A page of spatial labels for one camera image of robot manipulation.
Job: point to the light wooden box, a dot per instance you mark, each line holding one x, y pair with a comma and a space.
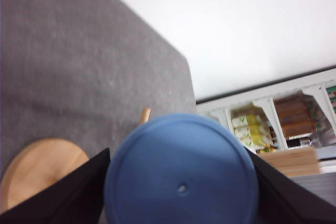
294, 162

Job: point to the white shelf with goods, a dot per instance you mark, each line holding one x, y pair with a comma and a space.
291, 113

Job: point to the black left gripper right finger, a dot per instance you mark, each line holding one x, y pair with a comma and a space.
282, 200

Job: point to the wooden cup tree stand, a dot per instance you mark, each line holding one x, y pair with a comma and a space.
42, 163

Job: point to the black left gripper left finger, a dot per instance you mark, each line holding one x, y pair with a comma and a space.
75, 198

